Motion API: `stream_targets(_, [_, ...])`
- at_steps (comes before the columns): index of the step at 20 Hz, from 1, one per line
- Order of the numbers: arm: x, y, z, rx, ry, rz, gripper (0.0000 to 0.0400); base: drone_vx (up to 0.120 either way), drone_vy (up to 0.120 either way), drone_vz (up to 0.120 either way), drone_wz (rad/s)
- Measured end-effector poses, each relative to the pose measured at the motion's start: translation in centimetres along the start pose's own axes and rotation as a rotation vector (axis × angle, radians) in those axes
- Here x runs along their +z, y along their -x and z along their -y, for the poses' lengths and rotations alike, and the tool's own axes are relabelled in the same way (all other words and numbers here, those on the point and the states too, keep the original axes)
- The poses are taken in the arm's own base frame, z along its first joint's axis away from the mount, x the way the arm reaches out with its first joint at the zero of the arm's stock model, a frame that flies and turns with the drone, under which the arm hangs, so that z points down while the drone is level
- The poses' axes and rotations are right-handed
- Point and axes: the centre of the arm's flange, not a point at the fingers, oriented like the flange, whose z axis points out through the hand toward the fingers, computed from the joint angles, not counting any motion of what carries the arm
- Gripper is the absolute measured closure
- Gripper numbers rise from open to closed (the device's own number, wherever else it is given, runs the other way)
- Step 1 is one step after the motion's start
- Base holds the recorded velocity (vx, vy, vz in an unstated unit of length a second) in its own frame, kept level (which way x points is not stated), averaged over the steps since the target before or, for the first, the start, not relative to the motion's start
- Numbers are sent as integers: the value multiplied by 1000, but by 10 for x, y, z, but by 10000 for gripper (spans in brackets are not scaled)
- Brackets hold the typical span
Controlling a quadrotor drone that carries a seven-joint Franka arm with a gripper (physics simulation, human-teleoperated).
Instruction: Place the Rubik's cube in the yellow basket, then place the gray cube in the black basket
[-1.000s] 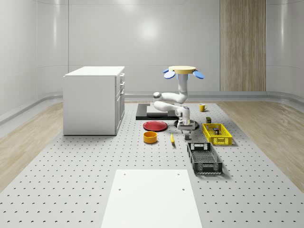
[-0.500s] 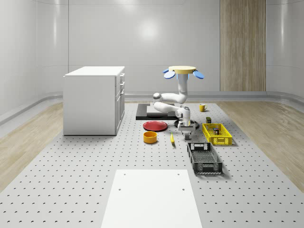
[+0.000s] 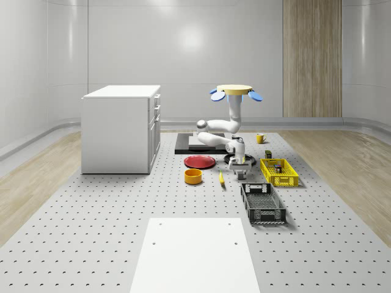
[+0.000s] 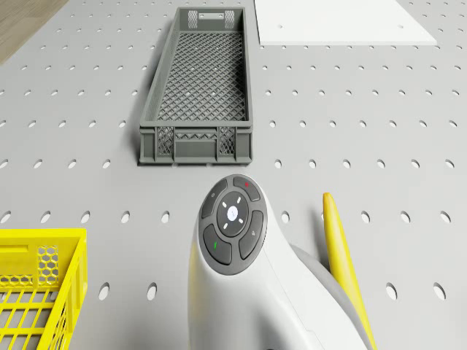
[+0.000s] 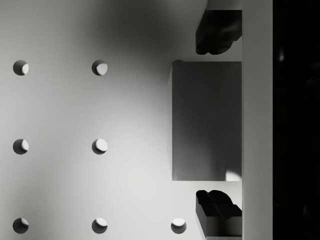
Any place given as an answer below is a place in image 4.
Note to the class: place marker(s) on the dark grey basket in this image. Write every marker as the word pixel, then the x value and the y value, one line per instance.
pixel 197 149

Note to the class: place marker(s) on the banana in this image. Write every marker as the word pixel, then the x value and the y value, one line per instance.
pixel 339 248

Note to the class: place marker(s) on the yellow basket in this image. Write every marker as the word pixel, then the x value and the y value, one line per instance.
pixel 69 262

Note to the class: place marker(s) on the white board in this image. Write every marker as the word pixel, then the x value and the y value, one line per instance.
pixel 339 22

